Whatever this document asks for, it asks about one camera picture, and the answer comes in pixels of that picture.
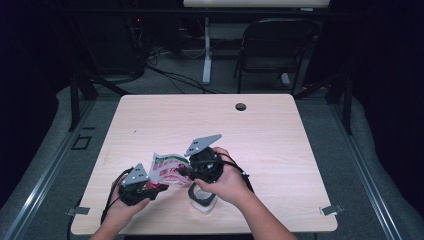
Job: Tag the aluminium floor rail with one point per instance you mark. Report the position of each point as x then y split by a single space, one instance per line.
43 186
370 180

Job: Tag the black metal stand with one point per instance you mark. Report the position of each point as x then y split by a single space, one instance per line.
346 106
75 100

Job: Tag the white desk leg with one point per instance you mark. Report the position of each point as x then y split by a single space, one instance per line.
207 56

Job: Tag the person's left hand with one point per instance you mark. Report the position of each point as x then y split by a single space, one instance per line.
123 210

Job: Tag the grey tape piece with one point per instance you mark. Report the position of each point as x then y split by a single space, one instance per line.
331 209
78 211

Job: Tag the pink clear plastic bag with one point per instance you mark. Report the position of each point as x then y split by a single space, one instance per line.
168 170

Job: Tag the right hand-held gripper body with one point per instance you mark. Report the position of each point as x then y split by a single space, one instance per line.
206 165

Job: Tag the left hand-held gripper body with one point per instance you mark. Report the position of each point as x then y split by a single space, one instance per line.
135 193

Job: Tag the person's right hand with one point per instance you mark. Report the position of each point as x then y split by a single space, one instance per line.
226 181

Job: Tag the black folding chair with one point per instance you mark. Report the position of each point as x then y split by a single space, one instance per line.
276 43

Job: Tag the white square container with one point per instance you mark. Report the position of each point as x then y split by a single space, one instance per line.
201 201

